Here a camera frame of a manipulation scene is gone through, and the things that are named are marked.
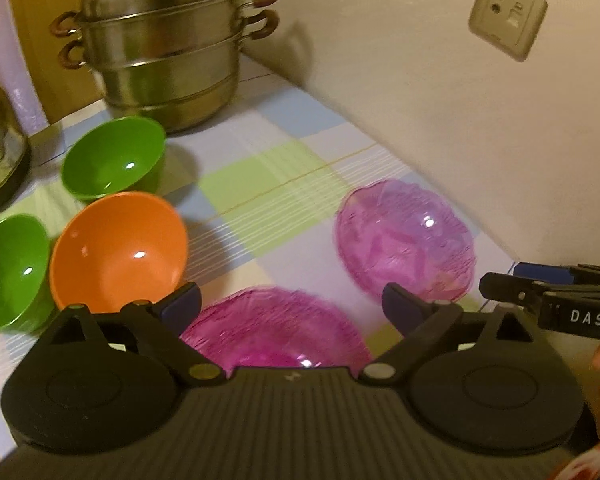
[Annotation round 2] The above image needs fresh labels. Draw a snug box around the green plastic bowl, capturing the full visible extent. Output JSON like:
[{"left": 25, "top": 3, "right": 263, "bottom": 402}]
[
  {"left": 61, "top": 116, "right": 167, "bottom": 204},
  {"left": 0, "top": 213, "right": 57, "bottom": 333}
]

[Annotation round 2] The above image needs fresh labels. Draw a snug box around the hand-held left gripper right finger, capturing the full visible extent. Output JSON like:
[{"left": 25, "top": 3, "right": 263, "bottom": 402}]
[{"left": 358, "top": 282, "right": 543, "bottom": 384}]

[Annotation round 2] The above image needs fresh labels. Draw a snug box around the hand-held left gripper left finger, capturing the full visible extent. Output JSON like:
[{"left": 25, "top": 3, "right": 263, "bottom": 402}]
[{"left": 42, "top": 282, "right": 228, "bottom": 387}]

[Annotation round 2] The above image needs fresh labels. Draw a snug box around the orange plastic bowl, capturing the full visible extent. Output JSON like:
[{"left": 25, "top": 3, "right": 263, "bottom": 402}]
[{"left": 49, "top": 191, "right": 189, "bottom": 314}]

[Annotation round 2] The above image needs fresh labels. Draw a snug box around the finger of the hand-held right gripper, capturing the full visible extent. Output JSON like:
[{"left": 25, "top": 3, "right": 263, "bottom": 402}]
[
  {"left": 478, "top": 272, "right": 600, "bottom": 311},
  {"left": 512, "top": 262, "right": 600, "bottom": 287}
]

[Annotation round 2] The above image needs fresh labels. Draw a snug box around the translucent plastic curtain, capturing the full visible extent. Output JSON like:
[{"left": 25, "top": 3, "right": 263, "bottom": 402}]
[{"left": 0, "top": 0, "right": 49, "bottom": 137}]

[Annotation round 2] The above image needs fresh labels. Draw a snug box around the wooden board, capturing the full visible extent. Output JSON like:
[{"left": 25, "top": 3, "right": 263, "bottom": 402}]
[{"left": 17, "top": 0, "right": 107, "bottom": 124}]

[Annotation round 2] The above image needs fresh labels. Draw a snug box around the pink glass plate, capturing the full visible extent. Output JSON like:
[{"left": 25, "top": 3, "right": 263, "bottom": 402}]
[
  {"left": 332, "top": 178, "right": 477, "bottom": 304},
  {"left": 180, "top": 286, "right": 374, "bottom": 374}
]

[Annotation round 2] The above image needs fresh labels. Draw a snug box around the stainless steel steamer pot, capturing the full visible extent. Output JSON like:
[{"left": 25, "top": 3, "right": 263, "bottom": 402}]
[{"left": 50, "top": 0, "right": 286, "bottom": 134}]

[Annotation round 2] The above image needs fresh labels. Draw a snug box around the checked pastel tablecloth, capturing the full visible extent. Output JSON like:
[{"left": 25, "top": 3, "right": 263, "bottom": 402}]
[{"left": 0, "top": 55, "right": 520, "bottom": 463}]

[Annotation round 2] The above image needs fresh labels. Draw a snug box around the beige wall socket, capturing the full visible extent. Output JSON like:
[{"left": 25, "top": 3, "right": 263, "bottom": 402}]
[{"left": 468, "top": 0, "right": 548, "bottom": 63}]

